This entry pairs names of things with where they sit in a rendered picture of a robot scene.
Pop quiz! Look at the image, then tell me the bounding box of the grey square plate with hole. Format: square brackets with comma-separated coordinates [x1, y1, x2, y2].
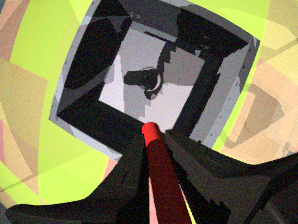
[98, 28, 205, 132]

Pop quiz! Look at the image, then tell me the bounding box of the red peg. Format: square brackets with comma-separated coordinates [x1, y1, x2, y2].
[141, 123, 192, 224]

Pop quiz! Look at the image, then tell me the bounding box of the grey open box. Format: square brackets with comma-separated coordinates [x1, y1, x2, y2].
[48, 0, 261, 163]

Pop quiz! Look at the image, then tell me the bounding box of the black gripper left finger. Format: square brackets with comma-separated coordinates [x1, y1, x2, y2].
[4, 132, 150, 224]

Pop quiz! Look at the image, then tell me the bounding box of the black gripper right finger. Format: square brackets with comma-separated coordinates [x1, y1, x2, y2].
[165, 128, 298, 224]

